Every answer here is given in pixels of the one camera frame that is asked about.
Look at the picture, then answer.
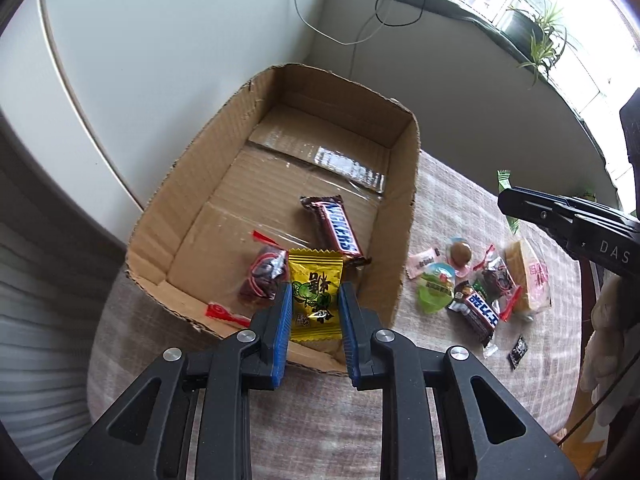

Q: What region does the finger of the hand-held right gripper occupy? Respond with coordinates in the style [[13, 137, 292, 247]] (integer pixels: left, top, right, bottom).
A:
[[497, 187, 640, 241], [567, 215, 640, 277]]

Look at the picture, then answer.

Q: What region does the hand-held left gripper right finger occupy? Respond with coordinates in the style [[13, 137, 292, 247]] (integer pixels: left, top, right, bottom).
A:
[[337, 282, 581, 480]]

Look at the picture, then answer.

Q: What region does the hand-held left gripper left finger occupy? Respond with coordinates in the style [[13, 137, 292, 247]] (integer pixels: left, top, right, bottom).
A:
[[52, 282, 293, 480]]

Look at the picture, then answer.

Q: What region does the yellow snack packet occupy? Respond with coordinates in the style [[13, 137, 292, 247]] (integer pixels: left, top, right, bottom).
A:
[[287, 248, 346, 343]]

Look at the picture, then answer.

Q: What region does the beige cake packet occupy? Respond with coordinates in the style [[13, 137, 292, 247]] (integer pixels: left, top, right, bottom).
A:
[[502, 238, 553, 321]]

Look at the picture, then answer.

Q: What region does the clear red-edged plum packet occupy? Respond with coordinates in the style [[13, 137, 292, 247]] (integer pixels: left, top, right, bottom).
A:
[[237, 230, 291, 306], [472, 245, 521, 323]]

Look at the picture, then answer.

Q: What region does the brown ball candy pack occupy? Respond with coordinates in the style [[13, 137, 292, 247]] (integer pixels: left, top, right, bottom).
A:
[[445, 236, 473, 275]]

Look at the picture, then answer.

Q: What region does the cardboard box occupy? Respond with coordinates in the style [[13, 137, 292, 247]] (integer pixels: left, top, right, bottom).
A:
[[125, 63, 421, 375]]

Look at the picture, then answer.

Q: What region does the person's right hand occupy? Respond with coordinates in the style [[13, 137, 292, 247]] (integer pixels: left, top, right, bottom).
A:
[[580, 275, 640, 428]]

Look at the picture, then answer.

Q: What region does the green snack packet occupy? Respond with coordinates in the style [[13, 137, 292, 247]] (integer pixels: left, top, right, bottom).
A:
[[496, 169, 521, 233]]

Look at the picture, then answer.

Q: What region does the red wrapper scrap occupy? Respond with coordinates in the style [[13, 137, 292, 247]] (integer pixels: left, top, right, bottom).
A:
[[206, 302, 252, 324]]

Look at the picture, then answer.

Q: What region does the green jelly cup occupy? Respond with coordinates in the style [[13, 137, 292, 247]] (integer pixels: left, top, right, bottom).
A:
[[417, 261, 457, 315]]

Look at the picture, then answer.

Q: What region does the pink candy packet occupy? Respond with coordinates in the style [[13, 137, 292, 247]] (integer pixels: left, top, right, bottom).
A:
[[406, 248, 441, 280]]

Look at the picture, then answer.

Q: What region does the brown chocolate bar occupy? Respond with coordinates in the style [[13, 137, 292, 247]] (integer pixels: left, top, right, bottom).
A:
[[300, 195, 373, 268]]

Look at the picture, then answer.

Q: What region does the pink plaid tablecloth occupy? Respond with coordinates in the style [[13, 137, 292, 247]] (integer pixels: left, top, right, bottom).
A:
[[86, 150, 588, 480]]

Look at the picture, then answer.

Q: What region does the dark blue-labelled chocolate bar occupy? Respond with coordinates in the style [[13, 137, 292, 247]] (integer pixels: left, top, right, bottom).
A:
[[446, 281, 501, 358]]

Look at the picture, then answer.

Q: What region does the small black packet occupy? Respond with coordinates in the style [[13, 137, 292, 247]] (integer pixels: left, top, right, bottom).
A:
[[507, 336, 530, 365]]

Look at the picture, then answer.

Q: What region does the potted spider plant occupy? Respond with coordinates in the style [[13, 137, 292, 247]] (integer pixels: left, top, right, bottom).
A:
[[500, 0, 581, 88]]

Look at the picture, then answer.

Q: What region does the white cable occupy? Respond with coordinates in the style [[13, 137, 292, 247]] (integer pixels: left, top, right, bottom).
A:
[[292, 0, 397, 78]]

